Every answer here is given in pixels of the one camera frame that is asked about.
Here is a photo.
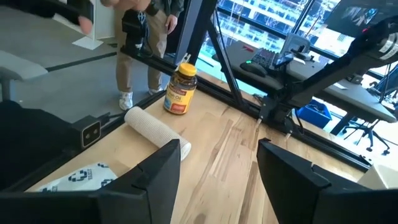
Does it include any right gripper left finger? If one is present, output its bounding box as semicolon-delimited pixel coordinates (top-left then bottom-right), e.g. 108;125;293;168
96;138;182;224

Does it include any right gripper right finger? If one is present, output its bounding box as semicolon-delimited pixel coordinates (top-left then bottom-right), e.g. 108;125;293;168
256;138;371;224

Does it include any white bandage roll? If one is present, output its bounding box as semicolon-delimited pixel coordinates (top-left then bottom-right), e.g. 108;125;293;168
124;106;192;162

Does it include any white blue-printed wipes pack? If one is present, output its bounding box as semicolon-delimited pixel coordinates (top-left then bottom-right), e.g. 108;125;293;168
35;162;119;192

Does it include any yellow-capped fish oil bottle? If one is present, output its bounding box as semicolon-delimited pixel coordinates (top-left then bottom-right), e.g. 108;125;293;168
162;62;198;116

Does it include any blue plastic bin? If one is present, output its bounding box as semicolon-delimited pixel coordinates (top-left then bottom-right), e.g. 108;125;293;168
294;98;333;129

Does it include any black office chair base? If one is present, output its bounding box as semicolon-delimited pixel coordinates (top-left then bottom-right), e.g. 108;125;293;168
341;123;391;156

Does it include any grey desk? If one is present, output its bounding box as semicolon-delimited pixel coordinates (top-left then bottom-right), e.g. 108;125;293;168
213;39;398;124

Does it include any person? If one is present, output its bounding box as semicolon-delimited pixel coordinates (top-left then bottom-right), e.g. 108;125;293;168
99;0;186;111

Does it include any black bulky object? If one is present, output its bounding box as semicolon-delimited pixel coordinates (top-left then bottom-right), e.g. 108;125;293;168
0;99;83;191

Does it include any black computer mouse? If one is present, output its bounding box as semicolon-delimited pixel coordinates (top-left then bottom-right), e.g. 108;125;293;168
239;60;269;78

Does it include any silver light bar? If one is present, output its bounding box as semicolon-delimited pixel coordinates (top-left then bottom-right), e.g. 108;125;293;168
173;52;192;73

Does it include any backlit black keyboard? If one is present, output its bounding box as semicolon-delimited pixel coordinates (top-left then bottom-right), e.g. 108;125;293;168
251;47;285;72

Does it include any grey desk gadget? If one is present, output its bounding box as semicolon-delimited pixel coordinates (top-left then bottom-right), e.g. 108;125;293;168
279;32;312;65

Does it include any white floor paper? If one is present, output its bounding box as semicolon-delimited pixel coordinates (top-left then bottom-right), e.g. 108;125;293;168
71;35;104;51

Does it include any person's hand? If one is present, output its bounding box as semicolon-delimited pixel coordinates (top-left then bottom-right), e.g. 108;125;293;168
164;14;178;35

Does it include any grey chair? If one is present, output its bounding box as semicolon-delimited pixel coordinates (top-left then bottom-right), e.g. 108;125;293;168
0;50;49;101

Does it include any table-edge camera box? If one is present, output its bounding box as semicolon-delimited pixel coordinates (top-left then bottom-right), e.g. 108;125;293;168
80;120;103;149

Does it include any black frame-mounted device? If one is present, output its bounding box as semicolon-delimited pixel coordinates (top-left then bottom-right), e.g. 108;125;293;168
120;9;150;57

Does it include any white pedestal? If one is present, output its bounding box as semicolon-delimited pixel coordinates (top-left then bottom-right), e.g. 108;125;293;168
52;0;116;41

